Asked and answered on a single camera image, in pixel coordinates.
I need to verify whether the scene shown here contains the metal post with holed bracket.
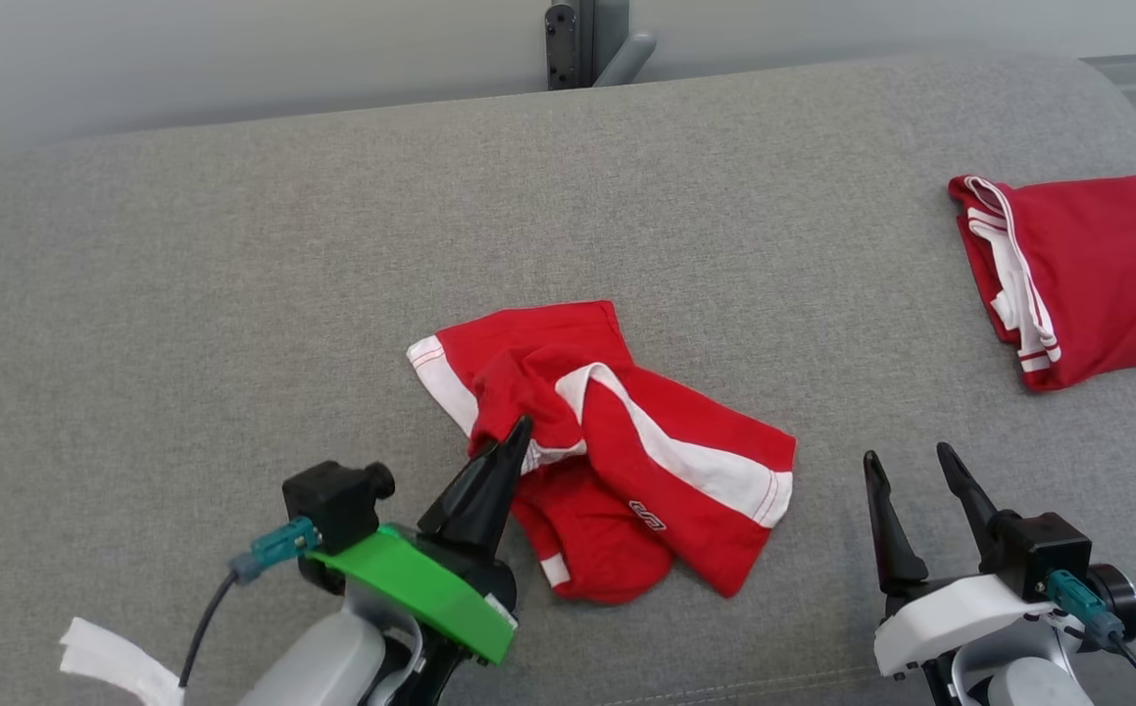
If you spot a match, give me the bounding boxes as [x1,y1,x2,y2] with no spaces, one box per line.
[545,0,630,91]

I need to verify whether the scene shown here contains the grey fabric sofa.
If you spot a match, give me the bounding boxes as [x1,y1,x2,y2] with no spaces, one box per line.
[0,54,1136,706]

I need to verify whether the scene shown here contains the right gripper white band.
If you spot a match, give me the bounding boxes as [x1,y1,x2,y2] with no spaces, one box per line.
[864,442,1054,680]

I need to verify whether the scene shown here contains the teal right camera connector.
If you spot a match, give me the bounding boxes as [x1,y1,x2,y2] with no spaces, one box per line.
[1048,569,1125,643]

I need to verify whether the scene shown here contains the white fabric strap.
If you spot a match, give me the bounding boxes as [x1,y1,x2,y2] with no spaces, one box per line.
[60,616,186,706]

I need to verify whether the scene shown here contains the grey rounded lever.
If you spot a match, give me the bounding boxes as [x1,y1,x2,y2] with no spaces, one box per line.
[592,31,657,87]

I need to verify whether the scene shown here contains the teal left camera connector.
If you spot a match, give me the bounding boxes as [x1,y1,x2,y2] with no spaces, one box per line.
[229,518,321,586]

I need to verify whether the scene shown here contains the red shirt with white sleeves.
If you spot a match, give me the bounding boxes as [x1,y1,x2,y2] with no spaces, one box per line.
[948,172,1136,393]

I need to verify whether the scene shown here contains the black left camera cable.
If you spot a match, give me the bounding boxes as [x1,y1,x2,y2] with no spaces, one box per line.
[178,574,240,687]

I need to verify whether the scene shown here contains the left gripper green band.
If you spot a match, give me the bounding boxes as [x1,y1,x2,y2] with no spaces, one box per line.
[308,415,535,666]

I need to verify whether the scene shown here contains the teal camera connector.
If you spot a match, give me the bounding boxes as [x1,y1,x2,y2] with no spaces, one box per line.
[1048,569,1125,643]
[229,518,321,586]

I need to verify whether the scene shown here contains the red shorts with white stripe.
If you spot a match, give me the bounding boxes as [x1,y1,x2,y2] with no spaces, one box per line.
[407,300,797,604]

